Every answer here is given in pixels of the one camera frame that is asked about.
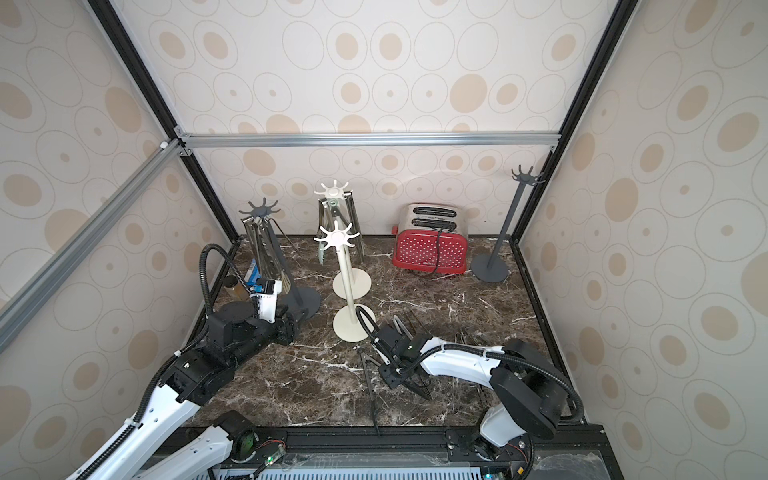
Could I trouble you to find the thin steel tongs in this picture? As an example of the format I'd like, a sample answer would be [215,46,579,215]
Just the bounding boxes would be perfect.
[255,219,282,281]

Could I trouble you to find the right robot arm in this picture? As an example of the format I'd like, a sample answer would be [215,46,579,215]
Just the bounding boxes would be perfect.
[355,306,584,448]

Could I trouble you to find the black tongs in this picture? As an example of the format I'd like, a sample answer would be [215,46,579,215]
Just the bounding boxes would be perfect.
[358,347,433,436]

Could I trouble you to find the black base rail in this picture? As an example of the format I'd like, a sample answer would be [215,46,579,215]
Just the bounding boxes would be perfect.
[107,423,625,480]

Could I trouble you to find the red white toaster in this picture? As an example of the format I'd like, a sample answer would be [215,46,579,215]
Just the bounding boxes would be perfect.
[392,203,469,274]

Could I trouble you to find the steel tongs far right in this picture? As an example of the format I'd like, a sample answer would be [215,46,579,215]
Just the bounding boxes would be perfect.
[455,329,508,360]

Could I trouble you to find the blue small package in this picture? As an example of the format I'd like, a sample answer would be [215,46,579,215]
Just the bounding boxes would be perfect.
[244,259,261,289]

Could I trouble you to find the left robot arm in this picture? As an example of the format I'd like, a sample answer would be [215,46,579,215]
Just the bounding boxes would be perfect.
[70,243,304,479]

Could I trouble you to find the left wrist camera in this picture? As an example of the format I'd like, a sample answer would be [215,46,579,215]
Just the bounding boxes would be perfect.
[250,278,282,324]

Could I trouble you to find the dark grey rack back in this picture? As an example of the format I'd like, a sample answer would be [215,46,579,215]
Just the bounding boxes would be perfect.
[470,165,542,283]

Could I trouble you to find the white utensil rack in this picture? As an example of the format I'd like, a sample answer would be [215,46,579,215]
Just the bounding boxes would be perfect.
[314,221,375,343]
[316,180,371,300]

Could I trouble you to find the small steel tongs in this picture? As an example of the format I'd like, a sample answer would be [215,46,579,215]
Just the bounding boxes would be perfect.
[393,313,417,339]

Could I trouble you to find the brown spice jar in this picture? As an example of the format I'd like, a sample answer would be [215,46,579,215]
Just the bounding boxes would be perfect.
[222,275,249,301]

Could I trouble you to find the diagonal aluminium bar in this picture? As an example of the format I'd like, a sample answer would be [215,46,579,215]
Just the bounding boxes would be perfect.
[1,139,182,350]

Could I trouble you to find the horizontal aluminium bar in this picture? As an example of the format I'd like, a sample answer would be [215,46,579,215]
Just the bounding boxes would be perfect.
[180,131,561,148]

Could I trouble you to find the toaster black cord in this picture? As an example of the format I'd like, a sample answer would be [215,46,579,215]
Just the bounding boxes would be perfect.
[413,227,448,277]

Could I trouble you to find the green tongs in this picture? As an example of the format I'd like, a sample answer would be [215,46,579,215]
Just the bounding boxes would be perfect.
[317,199,347,238]

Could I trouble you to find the dark grey utensil rack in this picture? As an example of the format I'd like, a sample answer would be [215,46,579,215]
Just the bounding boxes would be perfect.
[239,198,322,321]

